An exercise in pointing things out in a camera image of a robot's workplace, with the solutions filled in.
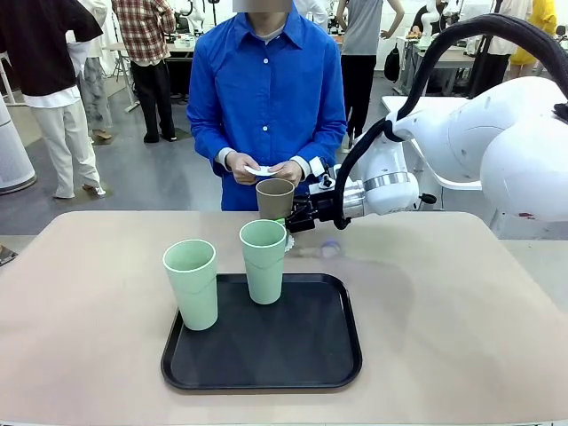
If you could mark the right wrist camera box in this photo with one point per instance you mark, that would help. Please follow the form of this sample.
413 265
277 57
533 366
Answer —
317 168

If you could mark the black stand pole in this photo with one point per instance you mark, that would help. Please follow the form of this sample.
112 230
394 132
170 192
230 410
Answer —
481 66

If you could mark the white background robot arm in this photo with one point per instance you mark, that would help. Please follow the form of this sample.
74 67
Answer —
195 13
426 18

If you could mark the light green cup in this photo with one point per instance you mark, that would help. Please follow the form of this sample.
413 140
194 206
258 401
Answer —
264 275
195 297

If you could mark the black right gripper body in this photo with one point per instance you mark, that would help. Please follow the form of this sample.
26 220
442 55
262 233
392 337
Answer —
326 206

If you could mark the person's right forearm blue sleeve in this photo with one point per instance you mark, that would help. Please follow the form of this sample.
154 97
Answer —
208 146

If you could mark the person in grey patterned skirt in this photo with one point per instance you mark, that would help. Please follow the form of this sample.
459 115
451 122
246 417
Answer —
95 89

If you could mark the person in black top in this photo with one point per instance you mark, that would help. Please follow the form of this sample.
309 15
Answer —
40 53

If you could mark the brown cup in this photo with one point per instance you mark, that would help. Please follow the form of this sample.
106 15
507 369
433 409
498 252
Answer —
275 202

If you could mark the black hanging bag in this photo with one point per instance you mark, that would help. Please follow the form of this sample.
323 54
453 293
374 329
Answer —
392 64

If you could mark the person in white shirt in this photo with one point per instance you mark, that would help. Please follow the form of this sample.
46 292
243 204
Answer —
499 73

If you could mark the black plastic tray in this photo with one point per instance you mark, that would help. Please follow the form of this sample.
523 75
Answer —
288 346

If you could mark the person's left forearm blue sleeve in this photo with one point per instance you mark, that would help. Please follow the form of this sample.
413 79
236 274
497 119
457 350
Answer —
324 146

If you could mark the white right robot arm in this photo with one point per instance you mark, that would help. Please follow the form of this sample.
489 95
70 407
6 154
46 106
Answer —
510 146

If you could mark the grey workshop desk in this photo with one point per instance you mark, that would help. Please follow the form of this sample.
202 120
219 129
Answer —
182 52
457 60

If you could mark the person in blue shirt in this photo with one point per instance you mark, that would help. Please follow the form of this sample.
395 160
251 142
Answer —
266 89

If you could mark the seated person in dark clothes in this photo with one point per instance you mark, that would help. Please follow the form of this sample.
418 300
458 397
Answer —
421 20

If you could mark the person's right hand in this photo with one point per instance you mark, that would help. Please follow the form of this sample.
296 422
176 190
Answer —
242 166

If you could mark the person's left hand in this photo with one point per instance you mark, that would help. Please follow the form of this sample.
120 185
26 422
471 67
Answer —
290 173

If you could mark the white paper doily coaster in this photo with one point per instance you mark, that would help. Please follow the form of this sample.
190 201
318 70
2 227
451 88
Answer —
290 244
259 170

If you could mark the person in plaid shirt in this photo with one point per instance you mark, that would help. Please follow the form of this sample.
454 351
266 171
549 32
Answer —
142 26

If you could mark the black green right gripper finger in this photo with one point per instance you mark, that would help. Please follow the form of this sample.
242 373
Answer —
302 206
299 224

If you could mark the black table crank knob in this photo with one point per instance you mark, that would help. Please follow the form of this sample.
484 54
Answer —
428 198

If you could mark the white table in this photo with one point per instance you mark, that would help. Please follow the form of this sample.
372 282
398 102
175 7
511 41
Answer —
390 102

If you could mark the person in grey shirt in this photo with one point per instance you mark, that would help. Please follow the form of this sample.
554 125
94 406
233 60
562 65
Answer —
361 26

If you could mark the person in yellow coat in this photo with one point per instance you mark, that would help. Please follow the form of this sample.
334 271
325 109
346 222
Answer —
543 18

